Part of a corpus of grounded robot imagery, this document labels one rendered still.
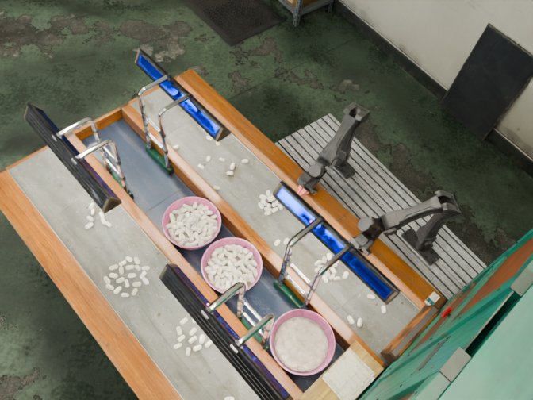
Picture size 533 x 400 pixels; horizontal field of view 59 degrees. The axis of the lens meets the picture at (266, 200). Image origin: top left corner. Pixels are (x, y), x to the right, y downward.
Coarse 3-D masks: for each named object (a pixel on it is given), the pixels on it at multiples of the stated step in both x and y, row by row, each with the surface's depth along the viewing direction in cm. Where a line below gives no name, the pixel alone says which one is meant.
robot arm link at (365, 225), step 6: (360, 222) 196; (366, 222) 194; (372, 222) 193; (378, 222) 197; (360, 228) 195; (366, 228) 194; (372, 228) 195; (378, 228) 196; (384, 228) 199; (396, 228) 196; (390, 234) 197
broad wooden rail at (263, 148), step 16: (176, 80) 264; (192, 80) 262; (208, 96) 257; (224, 112) 252; (240, 128) 247; (256, 128) 248; (256, 144) 242; (272, 144) 243; (272, 160) 237; (288, 160) 238; (288, 176) 233; (320, 192) 230; (320, 208) 225; (336, 208) 226; (336, 224) 222; (352, 224) 222; (368, 256) 215; (384, 256) 214; (384, 272) 212; (400, 272) 211; (416, 272) 212; (400, 288) 209; (416, 288) 207; (432, 288) 208; (416, 304) 205
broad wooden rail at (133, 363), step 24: (0, 192) 215; (24, 216) 210; (24, 240) 204; (48, 240) 204; (48, 264) 199; (72, 264) 200; (72, 288) 194; (96, 288) 195; (96, 312) 190; (96, 336) 185; (120, 336) 186; (120, 360) 181; (144, 360) 182; (144, 384) 177; (168, 384) 178
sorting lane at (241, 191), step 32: (160, 96) 257; (192, 128) 247; (192, 160) 236; (256, 160) 240; (224, 192) 228; (256, 192) 230; (256, 224) 220; (288, 224) 222; (320, 256) 214; (320, 288) 206; (352, 288) 207; (384, 320) 201
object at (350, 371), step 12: (348, 360) 187; (360, 360) 187; (336, 372) 184; (348, 372) 184; (360, 372) 185; (372, 372) 185; (336, 384) 182; (348, 384) 182; (360, 384) 182; (348, 396) 180
